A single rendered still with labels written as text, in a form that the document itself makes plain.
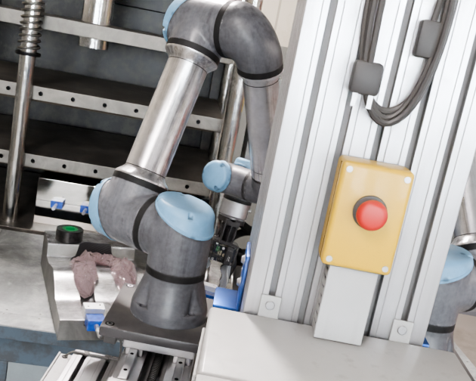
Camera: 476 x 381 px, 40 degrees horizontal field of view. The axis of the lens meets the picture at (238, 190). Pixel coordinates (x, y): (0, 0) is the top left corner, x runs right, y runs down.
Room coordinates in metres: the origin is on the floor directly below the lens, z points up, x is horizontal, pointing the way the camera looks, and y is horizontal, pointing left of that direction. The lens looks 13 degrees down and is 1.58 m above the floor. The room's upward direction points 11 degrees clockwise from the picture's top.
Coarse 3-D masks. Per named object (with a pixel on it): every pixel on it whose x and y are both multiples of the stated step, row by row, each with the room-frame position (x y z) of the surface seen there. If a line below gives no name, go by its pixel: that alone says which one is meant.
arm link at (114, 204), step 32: (192, 0) 1.36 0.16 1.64; (224, 0) 1.34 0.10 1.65; (192, 32) 1.32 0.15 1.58; (192, 64) 1.32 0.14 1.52; (160, 96) 1.30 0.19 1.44; (192, 96) 1.32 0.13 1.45; (160, 128) 1.27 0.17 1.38; (128, 160) 1.27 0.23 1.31; (160, 160) 1.26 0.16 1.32; (96, 192) 1.24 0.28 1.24; (128, 192) 1.22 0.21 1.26; (160, 192) 1.25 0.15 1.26; (96, 224) 1.23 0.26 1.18; (128, 224) 1.18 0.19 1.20
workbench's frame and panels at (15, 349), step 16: (0, 336) 1.46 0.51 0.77; (16, 336) 1.47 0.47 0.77; (32, 336) 1.47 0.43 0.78; (48, 336) 1.48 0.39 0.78; (0, 352) 1.51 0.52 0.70; (16, 352) 1.51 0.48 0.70; (32, 352) 1.52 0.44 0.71; (48, 352) 1.52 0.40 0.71; (64, 352) 1.53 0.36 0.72; (96, 352) 1.54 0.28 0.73; (112, 352) 1.49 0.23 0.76; (0, 368) 1.51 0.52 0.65; (16, 368) 1.52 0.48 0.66; (32, 368) 1.52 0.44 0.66
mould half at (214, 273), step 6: (216, 264) 1.86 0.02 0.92; (222, 264) 1.87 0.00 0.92; (210, 270) 1.84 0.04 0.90; (216, 270) 1.84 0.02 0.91; (210, 276) 1.82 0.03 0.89; (216, 276) 1.82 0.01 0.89; (210, 282) 1.79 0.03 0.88; (216, 282) 1.80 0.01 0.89; (228, 282) 1.81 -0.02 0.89; (228, 288) 1.77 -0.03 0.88
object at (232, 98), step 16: (240, 0) 3.00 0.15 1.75; (256, 0) 2.33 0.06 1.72; (224, 64) 3.02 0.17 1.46; (224, 80) 3.00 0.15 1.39; (240, 80) 2.33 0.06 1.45; (224, 96) 3.00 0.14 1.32; (240, 96) 2.33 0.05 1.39; (224, 112) 3.00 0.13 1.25; (240, 112) 2.34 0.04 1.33; (224, 128) 2.33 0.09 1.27; (224, 144) 2.33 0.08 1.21; (224, 160) 2.33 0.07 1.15
